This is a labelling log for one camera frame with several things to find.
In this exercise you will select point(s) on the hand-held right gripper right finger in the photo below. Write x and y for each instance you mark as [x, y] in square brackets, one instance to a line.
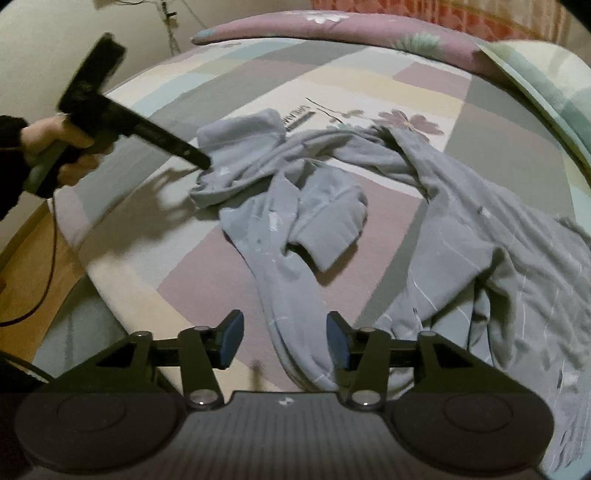
[337, 341]

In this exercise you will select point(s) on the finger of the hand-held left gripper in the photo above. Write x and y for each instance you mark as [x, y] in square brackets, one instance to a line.
[166, 138]

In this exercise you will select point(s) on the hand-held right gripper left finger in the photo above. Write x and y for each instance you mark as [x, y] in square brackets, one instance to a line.
[231, 339]

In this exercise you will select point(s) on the grey pajama pants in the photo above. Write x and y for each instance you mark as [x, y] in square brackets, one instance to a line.
[485, 258]

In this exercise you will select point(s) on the person's left forearm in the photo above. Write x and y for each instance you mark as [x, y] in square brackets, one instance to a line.
[9, 161]

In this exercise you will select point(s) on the person's left hand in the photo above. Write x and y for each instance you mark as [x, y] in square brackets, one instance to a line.
[46, 131]

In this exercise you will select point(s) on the person's grey trousers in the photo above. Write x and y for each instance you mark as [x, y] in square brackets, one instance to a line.
[74, 323]

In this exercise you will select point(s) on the pink floral quilt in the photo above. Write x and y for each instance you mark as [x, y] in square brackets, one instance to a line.
[346, 41]

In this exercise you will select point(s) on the orange patterned curtain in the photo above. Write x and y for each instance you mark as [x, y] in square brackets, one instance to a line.
[438, 18]

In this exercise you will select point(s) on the checked pillow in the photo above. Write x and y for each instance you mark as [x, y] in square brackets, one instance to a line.
[549, 87]

